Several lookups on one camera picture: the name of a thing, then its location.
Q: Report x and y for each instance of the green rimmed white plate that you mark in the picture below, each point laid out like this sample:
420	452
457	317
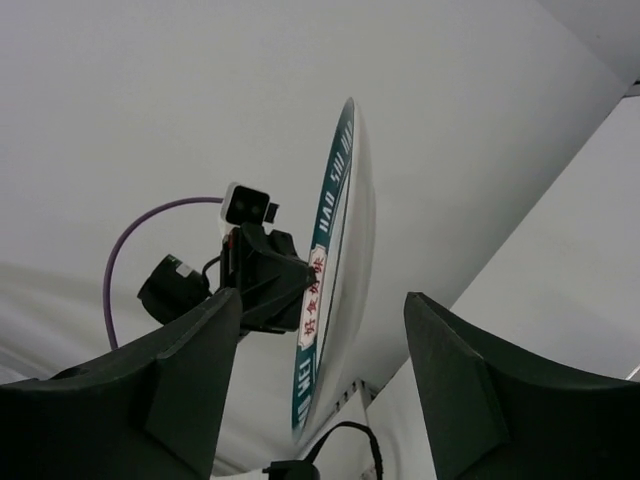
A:
340	257

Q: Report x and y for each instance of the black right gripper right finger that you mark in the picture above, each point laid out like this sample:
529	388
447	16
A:
494	410

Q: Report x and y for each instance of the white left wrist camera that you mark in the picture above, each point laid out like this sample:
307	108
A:
243	204

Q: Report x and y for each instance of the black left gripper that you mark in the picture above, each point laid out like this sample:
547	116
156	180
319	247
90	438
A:
270	277

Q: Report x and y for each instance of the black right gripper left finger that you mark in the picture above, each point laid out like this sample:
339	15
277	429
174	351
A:
151	409

